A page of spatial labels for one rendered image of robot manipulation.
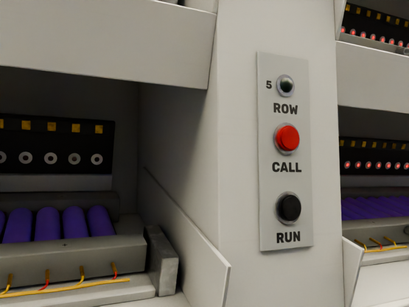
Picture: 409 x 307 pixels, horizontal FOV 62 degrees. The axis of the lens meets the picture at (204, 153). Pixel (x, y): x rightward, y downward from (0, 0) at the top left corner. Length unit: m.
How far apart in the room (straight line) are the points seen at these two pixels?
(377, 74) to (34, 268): 0.28
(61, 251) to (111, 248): 0.03
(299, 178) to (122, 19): 0.14
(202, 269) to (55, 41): 0.15
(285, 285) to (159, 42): 0.16
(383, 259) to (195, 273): 0.20
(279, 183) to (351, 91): 0.10
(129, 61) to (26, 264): 0.14
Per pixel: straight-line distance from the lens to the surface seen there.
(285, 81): 0.22
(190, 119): 0.24
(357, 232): 0.37
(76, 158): 0.34
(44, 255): 0.25
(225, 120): 0.20
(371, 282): 0.32
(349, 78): 0.28
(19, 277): 0.25
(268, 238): 0.21
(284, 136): 0.21
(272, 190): 0.21
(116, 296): 0.23
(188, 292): 0.24
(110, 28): 0.20
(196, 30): 0.21
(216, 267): 0.20
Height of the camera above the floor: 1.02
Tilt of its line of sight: 5 degrees up
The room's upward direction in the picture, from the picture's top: straight up
